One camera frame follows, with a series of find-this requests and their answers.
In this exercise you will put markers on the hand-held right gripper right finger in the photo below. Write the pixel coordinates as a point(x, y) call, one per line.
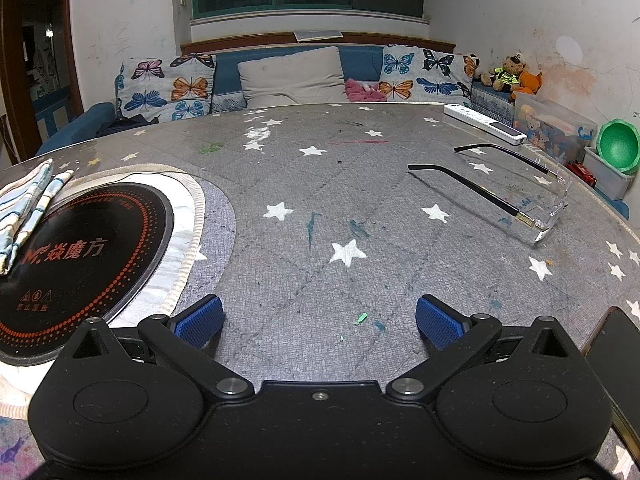
point(440, 322)

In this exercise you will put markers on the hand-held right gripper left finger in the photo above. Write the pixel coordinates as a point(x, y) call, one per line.
point(200, 322)

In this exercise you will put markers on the blue and white striped shirt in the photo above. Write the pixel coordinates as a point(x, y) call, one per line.
point(25, 210)

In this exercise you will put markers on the black round induction cooktop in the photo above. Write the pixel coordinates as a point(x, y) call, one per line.
point(90, 260)

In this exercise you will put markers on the rimless eyeglasses with black temples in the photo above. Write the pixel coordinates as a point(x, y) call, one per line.
point(505, 207)

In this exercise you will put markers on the grey star print tablecloth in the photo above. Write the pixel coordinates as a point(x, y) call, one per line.
point(350, 185)

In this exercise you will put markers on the black smartphone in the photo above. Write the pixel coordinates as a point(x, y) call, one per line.
point(612, 355)

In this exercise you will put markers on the white remote control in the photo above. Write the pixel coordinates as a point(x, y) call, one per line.
point(485, 122)

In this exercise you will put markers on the red toy truck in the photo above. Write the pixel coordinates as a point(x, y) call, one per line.
point(582, 172)

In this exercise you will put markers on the dark cloth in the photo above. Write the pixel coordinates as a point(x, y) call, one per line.
point(125, 124)

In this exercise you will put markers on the white plastic bin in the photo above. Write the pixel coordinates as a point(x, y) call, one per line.
point(607, 175)

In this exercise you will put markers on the clear plastic toy box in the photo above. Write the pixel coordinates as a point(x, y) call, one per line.
point(555, 125)

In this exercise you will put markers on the butterfly print cushion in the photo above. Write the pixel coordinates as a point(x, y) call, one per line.
point(170, 85)
point(425, 72)

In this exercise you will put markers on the pink cloth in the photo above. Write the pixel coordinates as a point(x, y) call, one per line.
point(357, 91)

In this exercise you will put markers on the blue cabinet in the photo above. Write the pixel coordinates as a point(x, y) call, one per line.
point(50, 120)

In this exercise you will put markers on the green plastic bowl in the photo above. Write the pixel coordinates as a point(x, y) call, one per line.
point(620, 145)

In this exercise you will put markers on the brown teddy bear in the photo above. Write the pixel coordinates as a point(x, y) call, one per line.
point(507, 77)

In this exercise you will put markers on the orange plush toy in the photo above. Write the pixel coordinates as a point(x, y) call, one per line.
point(530, 82)

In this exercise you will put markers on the grey pillow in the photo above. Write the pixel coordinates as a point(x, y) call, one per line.
point(292, 77)

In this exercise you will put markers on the black and white plush toy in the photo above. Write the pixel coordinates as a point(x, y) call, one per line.
point(474, 62)

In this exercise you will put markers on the blue sofa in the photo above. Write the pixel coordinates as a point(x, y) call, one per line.
point(360, 62)

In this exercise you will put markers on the book on window ledge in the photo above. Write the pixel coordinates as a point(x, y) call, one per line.
point(317, 35)

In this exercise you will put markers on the wooden door frame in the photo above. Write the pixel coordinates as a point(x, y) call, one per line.
point(72, 60)

